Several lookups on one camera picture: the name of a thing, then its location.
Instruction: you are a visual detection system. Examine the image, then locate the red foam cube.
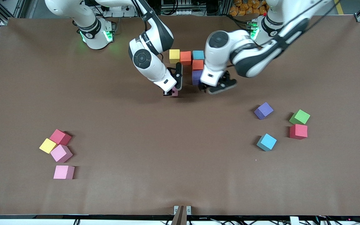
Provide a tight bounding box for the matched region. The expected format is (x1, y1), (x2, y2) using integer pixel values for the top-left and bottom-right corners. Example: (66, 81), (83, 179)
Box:
(289, 124), (308, 140)

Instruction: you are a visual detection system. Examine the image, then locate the bag of orange items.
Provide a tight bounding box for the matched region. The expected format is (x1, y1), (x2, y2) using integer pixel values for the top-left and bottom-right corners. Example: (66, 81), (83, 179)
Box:
(229, 0), (268, 17)

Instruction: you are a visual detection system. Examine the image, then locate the small metal mounting bracket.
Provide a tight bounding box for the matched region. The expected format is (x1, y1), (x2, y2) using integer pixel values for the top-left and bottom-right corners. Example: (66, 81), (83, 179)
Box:
(173, 205), (192, 225)

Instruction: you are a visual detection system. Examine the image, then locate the white socket strip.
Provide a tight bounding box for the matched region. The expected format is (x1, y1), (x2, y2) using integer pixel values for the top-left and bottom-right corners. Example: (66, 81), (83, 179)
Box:
(167, 9), (193, 16)

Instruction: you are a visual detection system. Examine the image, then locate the crimson foam cube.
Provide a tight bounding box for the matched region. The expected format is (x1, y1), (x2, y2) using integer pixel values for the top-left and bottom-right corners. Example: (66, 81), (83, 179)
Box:
(49, 129), (72, 146)

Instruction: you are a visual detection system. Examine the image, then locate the purple foam cube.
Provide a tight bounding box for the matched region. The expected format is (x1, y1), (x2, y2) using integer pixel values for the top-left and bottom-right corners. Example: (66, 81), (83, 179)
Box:
(192, 70), (203, 86)
(254, 102), (274, 120)

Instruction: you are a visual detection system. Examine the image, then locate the green foam cube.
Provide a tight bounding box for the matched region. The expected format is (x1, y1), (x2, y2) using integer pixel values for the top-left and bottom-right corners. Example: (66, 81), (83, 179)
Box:
(289, 109), (311, 125)

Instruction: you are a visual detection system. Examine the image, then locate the yellow foam cube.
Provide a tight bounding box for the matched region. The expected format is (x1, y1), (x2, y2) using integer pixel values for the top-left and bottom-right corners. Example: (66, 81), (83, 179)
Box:
(169, 49), (180, 64)
(39, 138), (57, 154)

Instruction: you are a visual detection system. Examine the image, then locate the white power strip with plugs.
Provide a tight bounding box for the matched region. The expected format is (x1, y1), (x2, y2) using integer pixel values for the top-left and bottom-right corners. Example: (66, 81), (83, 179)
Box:
(100, 5), (127, 12)

